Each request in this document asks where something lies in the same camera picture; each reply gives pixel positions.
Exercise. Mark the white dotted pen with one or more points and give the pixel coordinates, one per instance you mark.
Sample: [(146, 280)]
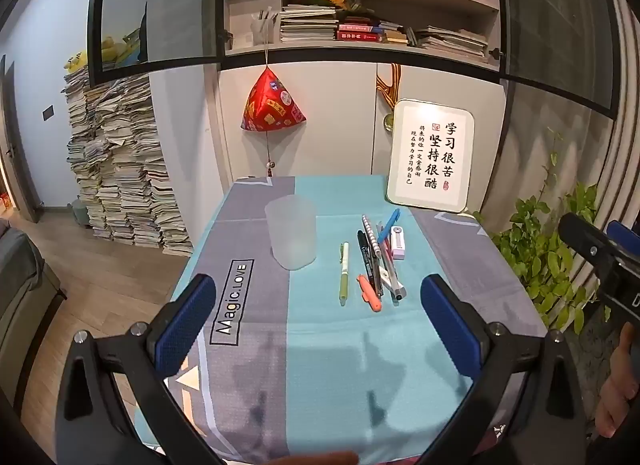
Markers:
[(370, 237)]

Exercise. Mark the green and white pen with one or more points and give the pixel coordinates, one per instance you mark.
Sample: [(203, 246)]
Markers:
[(344, 285)]

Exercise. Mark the grey sofa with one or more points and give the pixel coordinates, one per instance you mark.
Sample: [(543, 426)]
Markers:
[(25, 305)]

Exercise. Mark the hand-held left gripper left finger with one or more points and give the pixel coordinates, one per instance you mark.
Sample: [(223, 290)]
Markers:
[(187, 325)]

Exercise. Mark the red pyramid hanging ornament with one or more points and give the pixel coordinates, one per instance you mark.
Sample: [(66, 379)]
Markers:
[(272, 105)]

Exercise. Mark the stack of red books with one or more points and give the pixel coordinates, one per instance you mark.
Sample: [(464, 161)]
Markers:
[(360, 35)]

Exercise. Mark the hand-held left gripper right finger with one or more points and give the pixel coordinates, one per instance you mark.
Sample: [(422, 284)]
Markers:
[(447, 325)]

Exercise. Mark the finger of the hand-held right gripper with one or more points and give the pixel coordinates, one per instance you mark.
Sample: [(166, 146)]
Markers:
[(585, 240), (625, 237)]

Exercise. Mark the framed calligraphy sign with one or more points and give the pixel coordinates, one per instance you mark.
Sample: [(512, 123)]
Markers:
[(430, 155)]

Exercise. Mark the grey-green bin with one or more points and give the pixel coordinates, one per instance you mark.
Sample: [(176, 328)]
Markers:
[(80, 212)]

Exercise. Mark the stack of magazines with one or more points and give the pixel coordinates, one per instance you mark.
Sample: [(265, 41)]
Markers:
[(307, 25)]

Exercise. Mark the room door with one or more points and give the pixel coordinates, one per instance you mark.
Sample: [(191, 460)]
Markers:
[(15, 145)]

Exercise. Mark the orange utility knife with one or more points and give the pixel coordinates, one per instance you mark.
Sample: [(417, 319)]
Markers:
[(369, 292)]

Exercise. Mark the teal and grey tablecloth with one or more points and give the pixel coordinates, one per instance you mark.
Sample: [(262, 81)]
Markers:
[(325, 355)]

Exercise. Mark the grey translucent pen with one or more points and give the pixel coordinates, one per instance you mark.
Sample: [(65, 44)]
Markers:
[(397, 290)]

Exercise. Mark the yellow plush toy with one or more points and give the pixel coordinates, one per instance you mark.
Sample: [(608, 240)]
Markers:
[(75, 60)]

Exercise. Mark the gold medal with striped ribbon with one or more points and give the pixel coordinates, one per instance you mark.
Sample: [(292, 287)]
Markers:
[(389, 90)]

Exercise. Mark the messy pile of booklets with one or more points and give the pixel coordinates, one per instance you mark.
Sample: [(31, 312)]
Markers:
[(450, 42)]

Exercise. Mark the frosted plastic cup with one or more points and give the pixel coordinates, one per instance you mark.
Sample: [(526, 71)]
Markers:
[(292, 235)]

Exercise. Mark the black marker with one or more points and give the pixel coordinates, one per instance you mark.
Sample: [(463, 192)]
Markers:
[(364, 250)]

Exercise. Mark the tall stacks of papers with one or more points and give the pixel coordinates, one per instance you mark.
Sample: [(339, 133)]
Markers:
[(125, 165)]

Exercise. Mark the white pen holder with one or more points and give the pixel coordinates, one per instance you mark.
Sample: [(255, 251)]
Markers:
[(262, 30)]

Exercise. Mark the glass cabinet door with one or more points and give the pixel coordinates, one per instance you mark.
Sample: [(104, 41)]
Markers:
[(165, 0), (555, 20)]

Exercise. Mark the blue pen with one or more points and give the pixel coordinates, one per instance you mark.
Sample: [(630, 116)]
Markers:
[(392, 219)]

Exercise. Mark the white pink correction tape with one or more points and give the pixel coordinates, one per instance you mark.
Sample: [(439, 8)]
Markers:
[(398, 245)]

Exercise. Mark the green leafy plant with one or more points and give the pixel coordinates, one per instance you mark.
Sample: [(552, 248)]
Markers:
[(540, 245)]

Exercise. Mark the dark wall switch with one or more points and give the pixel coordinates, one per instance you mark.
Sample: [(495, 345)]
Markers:
[(48, 112)]

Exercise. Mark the person's right hand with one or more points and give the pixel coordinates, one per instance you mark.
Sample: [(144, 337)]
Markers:
[(625, 395)]

